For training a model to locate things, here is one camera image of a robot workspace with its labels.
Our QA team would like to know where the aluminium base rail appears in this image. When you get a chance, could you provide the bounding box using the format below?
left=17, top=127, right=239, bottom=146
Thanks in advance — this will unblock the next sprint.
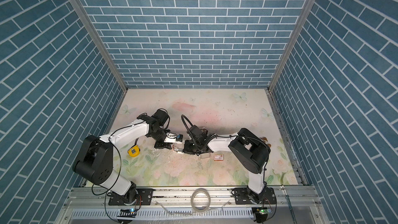
left=56, top=185, right=328, bottom=224

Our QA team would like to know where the red staple box sleeve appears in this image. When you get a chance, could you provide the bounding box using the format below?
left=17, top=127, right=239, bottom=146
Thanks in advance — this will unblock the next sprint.
left=214, top=154, right=224, bottom=161

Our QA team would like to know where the aluminium corner post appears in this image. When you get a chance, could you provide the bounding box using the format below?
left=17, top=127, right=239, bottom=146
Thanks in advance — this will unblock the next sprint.
left=69, top=0, right=128, bottom=93
left=268, top=0, right=315, bottom=92

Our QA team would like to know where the aluminium corner post right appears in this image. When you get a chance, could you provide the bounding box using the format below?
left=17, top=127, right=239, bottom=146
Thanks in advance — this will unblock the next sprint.
left=268, top=0, right=315, bottom=92

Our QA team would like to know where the cardboard staple tray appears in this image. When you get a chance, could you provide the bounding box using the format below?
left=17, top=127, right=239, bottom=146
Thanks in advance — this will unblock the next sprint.
left=199, top=153, right=210, bottom=159

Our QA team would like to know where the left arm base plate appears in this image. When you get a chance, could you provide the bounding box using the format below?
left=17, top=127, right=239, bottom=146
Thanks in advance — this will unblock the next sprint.
left=107, top=188, right=154, bottom=206

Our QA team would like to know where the coiled clear tube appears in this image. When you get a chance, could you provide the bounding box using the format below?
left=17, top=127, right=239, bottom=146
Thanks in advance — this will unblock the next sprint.
left=190, top=188, right=211, bottom=213

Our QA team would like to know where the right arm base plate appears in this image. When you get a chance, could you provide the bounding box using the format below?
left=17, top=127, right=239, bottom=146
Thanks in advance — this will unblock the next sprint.
left=231, top=187, right=277, bottom=205

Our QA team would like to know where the brown white plush toy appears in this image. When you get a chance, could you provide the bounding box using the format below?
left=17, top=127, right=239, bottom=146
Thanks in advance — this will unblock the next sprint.
left=260, top=137, right=272, bottom=148

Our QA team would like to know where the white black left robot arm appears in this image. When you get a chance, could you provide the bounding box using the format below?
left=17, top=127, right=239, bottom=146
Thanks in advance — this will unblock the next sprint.
left=72, top=108, right=170, bottom=197

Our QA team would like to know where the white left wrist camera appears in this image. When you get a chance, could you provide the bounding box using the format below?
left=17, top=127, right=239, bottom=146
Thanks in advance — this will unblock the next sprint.
left=164, top=132, right=183, bottom=143

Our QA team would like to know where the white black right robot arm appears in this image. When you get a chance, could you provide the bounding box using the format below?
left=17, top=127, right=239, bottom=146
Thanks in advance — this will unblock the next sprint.
left=181, top=115, right=271, bottom=195

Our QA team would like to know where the yellow tape measure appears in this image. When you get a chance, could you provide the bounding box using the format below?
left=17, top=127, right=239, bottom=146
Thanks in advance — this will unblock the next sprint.
left=127, top=145, right=141, bottom=158

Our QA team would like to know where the aluminium corner post left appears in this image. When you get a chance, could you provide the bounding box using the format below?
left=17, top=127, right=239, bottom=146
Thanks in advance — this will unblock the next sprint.
left=69, top=0, right=128, bottom=93

